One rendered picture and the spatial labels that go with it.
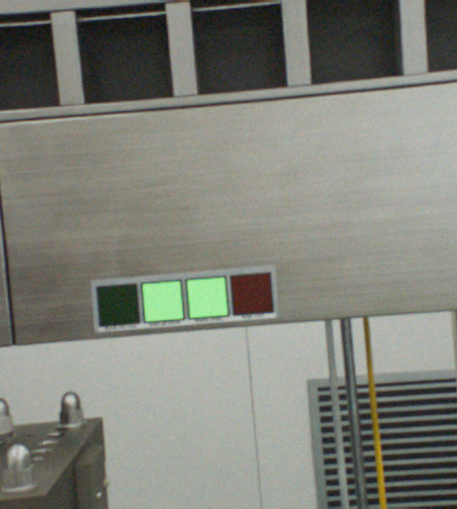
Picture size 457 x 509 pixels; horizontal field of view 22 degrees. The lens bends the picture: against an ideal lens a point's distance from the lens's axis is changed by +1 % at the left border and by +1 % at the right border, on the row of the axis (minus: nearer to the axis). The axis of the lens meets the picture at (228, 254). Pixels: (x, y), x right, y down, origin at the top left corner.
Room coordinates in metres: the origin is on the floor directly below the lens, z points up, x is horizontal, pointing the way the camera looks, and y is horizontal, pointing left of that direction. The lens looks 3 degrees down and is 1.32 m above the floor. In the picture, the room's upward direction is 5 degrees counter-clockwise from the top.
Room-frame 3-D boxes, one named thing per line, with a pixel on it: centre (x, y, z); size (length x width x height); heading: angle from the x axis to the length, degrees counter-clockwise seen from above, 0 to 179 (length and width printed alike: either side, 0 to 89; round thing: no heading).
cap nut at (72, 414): (1.56, 0.23, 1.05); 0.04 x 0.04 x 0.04
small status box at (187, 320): (1.55, 0.06, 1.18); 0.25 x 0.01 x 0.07; 88
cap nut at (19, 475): (1.24, 0.24, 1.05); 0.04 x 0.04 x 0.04
